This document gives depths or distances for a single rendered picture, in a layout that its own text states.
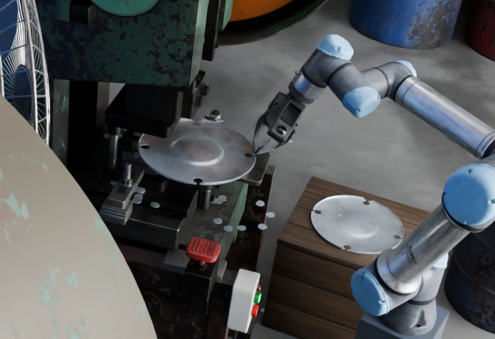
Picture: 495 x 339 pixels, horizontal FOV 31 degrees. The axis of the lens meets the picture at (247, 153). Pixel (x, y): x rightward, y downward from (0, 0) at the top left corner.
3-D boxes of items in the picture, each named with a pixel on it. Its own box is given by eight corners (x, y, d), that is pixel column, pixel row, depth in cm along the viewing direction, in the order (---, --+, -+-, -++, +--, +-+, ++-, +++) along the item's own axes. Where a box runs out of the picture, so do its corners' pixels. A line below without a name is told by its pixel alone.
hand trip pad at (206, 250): (218, 269, 200) (222, 242, 196) (211, 286, 195) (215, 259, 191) (188, 261, 201) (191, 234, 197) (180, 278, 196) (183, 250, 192)
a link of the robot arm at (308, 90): (325, 93, 210) (296, 73, 208) (314, 107, 212) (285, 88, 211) (328, 78, 216) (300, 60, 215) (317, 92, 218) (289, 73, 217)
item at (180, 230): (222, 153, 248) (224, 135, 245) (176, 250, 210) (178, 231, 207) (117, 129, 251) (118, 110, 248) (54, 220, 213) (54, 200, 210)
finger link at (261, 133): (257, 143, 228) (278, 118, 224) (253, 155, 223) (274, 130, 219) (247, 136, 228) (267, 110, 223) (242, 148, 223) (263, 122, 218)
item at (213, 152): (140, 116, 232) (140, 113, 232) (251, 125, 236) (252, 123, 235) (135, 180, 208) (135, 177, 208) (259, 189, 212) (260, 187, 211)
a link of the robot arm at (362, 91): (398, 89, 205) (368, 56, 209) (364, 101, 199) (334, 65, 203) (382, 112, 211) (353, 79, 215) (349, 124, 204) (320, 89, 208)
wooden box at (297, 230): (406, 293, 309) (430, 211, 290) (382, 367, 278) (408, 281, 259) (295, 257, 317) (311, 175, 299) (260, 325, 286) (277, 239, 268)
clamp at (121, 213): (146, 186, 220) (149, 150, 214) (124, 225, 206) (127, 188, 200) (123, 180, 220) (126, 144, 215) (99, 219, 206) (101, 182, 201)
